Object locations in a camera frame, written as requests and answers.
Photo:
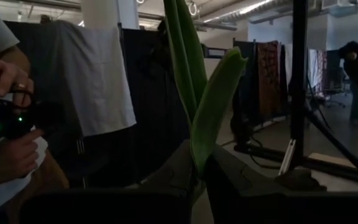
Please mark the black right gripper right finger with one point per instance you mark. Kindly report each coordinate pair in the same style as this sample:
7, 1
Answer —
235, 186

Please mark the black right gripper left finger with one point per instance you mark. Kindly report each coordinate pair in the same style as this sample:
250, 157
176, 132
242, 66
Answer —
166, 186

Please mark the black artificial tulip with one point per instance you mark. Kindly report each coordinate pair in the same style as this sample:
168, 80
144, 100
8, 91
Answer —
216, 102

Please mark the black partition panel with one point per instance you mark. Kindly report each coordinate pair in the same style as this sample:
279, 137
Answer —
154, 93

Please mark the red patterned hanging cloth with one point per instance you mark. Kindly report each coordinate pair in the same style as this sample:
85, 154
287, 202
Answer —
269, 77

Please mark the black tripod stand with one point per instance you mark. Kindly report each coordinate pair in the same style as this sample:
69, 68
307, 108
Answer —
299, 77

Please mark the white hanging cloth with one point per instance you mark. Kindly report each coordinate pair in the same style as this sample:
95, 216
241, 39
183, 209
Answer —
98, 77

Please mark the person's hand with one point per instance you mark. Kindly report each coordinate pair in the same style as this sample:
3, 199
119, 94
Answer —
5, 77
14, 155

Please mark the white pillar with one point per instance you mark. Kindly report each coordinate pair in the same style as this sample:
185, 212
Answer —
101, 12

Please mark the silver metal bracket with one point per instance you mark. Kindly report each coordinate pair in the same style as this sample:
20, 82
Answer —
287, 157

